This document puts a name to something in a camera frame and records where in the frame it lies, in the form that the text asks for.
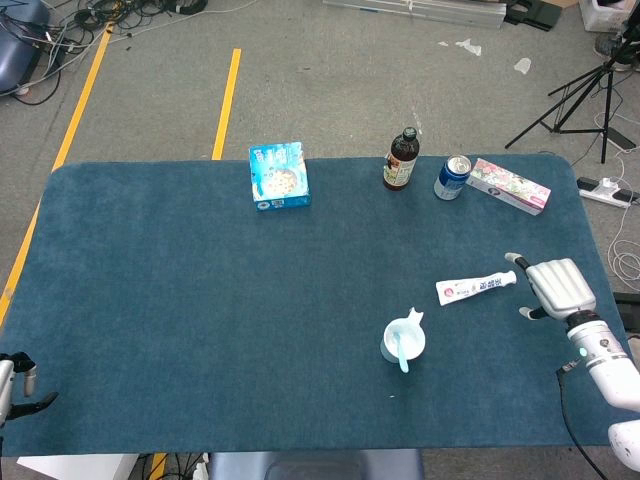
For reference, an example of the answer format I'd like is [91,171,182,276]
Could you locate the black floor cable pile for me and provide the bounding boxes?
[44,0,209,41]

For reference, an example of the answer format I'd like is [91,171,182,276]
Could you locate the dark blue machine base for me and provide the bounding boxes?
[0,0,51,94]

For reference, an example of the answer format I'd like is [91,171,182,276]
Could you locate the blue snack box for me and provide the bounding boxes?
[248,141,312,212]

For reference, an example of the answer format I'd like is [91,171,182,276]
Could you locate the black tripod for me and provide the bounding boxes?
[504,9,640,165]

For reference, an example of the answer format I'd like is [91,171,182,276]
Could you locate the brown tea bottle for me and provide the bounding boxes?
[382,126,421,192]

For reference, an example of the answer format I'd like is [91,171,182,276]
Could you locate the blue table mat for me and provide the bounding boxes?
[0,153,632,459]

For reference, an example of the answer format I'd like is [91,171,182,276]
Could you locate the white plastic basket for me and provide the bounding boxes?
[579,0,634,34]

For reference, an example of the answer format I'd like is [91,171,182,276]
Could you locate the silver aluminium rails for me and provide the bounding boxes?
[322,0,506,31]

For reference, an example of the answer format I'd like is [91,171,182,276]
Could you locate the floral long box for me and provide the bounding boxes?
[465,157,553,217]

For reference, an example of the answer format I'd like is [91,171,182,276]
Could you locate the white power strip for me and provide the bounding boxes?
[577,176,640,209]

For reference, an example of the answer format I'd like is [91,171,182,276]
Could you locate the white box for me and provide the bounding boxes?
[16,453,139,480]

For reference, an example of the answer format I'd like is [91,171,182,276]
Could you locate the bystander person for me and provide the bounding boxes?
[594,32,640,71]

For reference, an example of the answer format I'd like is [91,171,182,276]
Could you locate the blue grey robot torso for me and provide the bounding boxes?
[207,449,426,480]

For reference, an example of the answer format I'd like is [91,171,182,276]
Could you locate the white cup with ears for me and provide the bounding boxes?
[380,307,427,365]

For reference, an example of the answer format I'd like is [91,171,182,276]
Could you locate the white coiled cable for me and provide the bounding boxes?
[594,109,640,291]

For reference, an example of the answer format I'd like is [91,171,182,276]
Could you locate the black equipment block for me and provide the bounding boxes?
[612,291,640,331]

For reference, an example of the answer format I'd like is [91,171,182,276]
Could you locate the black stand base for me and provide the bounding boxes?
[502,0,566,32]

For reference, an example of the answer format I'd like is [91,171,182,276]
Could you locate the light blue toothbrush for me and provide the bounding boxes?
[389,329,411,374]

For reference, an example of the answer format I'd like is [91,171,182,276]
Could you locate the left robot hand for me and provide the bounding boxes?
[0,351,60,429]

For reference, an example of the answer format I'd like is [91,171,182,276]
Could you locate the white floral toothpaste tube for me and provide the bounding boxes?
[435,270,519,307]

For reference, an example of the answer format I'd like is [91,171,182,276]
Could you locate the blue soda can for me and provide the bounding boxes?
[433,154,473,201]

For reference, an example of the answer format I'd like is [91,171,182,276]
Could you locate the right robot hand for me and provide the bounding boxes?
[503,252,598,321]

